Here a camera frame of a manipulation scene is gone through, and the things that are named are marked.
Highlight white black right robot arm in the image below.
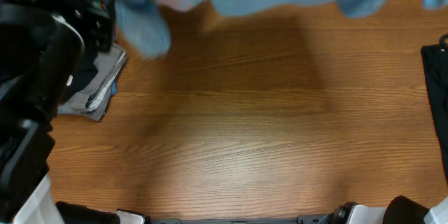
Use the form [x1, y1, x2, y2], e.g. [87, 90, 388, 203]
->
[319, 195, 447, 224]

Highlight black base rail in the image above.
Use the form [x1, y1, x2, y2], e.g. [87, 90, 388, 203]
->
[55, 201, 337, 224]

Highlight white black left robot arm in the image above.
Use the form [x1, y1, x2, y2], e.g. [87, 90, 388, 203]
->
[1, 0, 120, 223]

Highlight grey folded garment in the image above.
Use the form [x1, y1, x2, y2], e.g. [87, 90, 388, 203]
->
[57, 43, 127, 121]

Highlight black garment pile at right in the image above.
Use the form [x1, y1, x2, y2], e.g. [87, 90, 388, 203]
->
[421, 34, 448, 178]

